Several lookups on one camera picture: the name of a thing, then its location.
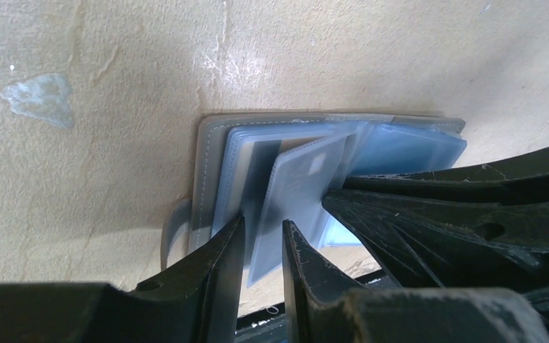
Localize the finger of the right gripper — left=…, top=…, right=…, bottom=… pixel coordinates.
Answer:
left=322, top=147, right=549, bottom=292

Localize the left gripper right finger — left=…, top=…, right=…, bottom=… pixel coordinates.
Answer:
left=282, top=220, right=549, bottom=342

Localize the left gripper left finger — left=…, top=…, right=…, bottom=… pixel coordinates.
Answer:
left=0, top=217, right=245, bottom=342

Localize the grey magnetic stripe card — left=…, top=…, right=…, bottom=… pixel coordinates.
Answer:
left=239, top=133, right=325, bottom=269

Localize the grey card holder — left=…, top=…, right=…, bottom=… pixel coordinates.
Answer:
left=160, top=113, right=467, bottom=286

